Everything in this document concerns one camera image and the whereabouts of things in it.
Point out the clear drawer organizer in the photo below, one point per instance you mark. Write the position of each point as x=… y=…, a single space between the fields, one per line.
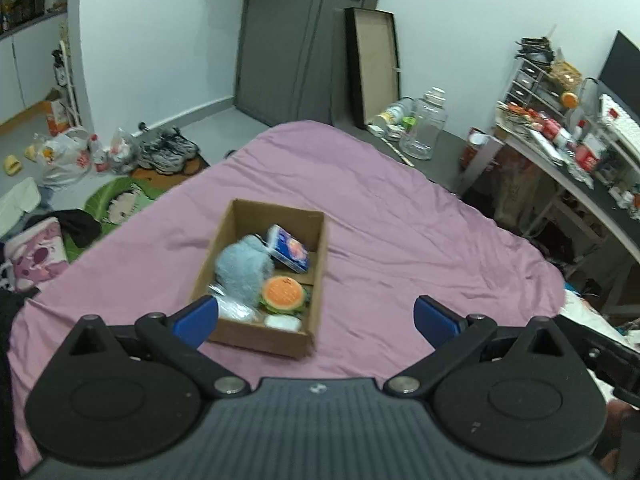
x=530 y=85

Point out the clear glass jar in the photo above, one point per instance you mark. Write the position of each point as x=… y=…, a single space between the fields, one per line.
x=424 y=125

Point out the orange fruit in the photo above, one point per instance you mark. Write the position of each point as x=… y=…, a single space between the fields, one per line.
x=570 y=100

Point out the clear bag of white cotton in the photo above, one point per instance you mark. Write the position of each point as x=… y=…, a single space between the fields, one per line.
x=232 y=306

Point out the white framed desk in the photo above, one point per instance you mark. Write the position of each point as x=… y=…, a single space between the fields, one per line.
x=590 y=195

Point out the black cloth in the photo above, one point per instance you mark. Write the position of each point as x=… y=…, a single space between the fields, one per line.
x=75 y=225

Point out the green cartoon floor mat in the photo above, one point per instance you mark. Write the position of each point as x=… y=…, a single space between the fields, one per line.
x=115 y=205

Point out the white plastic bag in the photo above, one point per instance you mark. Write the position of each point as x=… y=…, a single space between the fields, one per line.
x=62 y=160

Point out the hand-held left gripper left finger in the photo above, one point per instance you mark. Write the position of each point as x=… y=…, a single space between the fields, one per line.
x=195 y=320

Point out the wicker basket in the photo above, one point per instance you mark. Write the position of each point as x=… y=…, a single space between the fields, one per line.
x=566 y=75

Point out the pink printed pillow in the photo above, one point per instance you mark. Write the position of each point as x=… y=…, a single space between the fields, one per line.
x=35 y=255

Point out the cardboard box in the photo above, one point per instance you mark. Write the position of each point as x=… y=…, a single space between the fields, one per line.
x=260 y=341

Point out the red and white box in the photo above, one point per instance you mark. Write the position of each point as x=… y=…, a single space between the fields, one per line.
x=590 y=155

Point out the small white bottle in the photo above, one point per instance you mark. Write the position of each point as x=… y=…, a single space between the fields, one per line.
x=384 y=121

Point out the white blanket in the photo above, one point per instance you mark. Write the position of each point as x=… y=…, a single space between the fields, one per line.
x=585 y=310

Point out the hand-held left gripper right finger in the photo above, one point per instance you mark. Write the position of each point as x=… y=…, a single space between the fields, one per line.
x=435 y=322

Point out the black computer monitor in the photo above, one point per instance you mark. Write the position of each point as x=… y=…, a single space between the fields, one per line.
x=622 y=75

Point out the light blue fluffy toy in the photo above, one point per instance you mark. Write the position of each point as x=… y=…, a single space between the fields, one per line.
x=237 y=265

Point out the white cloth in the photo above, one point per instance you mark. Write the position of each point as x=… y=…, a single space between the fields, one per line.
x=282 y=322
x=17 y=200

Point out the pink blanket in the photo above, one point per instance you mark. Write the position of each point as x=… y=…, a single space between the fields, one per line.
x=400 y=220

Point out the white keyboard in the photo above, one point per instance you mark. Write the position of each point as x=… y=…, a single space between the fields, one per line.
x=622 y=125

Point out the orange and white paper bag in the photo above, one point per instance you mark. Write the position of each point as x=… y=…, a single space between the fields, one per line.
x=56 y=115

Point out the white cabinet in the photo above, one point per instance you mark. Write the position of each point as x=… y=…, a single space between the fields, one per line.
x=30 y=75

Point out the yellow slipper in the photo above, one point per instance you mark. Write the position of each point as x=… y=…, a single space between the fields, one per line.
x=12 y=165

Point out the hamburger plush toy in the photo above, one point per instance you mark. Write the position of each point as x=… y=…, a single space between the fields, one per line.
x=282 y=295

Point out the white folded cloth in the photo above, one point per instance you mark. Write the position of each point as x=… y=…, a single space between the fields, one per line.
x=17 y=200

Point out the black framed board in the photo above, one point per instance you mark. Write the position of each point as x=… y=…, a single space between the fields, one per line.
x=372 y=60

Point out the grey door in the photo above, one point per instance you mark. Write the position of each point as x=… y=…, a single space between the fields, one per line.
x=280 y=45

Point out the clear plastic bag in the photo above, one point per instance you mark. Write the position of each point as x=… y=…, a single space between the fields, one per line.
x=122 y=150

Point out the blue white snack packet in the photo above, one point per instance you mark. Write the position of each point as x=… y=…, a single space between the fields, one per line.
x=287 y=247

